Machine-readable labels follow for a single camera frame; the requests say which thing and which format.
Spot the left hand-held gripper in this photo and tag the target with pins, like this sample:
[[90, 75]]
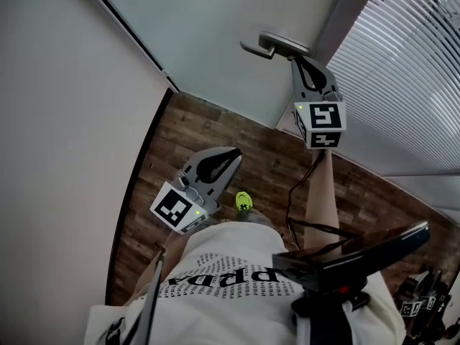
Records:
[[172, 207]]

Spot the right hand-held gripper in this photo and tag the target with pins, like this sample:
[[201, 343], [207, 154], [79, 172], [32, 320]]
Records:
[[323, 120]]

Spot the frosted glass door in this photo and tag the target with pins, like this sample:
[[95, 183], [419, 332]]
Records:
[[215, 31]]

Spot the person's right forearm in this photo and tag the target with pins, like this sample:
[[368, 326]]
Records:
[[321, 200]]

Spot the person's left forearm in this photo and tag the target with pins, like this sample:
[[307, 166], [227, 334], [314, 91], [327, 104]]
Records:
[[172, 250]]

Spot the neon yellow shoe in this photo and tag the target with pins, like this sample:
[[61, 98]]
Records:
[[243, 200]]

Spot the black baseboard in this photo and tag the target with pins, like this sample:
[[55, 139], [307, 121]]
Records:
[[136, 192]]

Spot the white window blinds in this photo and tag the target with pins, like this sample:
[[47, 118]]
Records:
[[402, 85]]

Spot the white printed t-shirt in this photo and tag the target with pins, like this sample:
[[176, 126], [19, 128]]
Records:
[[233, 311]]

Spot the black smartphone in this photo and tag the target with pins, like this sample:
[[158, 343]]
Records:
[[359, 253]]

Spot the black chest mount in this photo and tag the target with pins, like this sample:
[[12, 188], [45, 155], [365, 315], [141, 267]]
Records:
[[323, 304]]

